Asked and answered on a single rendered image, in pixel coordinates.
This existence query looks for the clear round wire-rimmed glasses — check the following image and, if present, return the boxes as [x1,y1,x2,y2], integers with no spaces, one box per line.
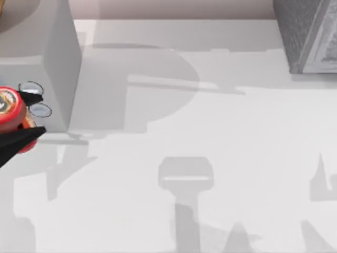
[18,81,53,118]

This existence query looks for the red and white can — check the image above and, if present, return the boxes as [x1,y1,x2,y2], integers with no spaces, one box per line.
[0,85,39,154]

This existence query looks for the white sink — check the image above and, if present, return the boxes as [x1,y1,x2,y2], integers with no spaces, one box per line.
[0,0,83,133]

